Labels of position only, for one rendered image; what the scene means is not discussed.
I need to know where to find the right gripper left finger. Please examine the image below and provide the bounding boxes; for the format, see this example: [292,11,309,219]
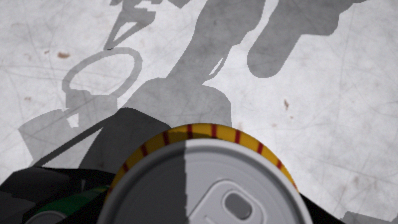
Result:
[56,188,109,224]

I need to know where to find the orange drink can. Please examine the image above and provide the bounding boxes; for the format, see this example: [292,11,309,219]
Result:
[97,123,313,224]

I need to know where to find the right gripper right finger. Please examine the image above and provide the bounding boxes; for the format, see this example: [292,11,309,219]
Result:
[299,192,345,224]

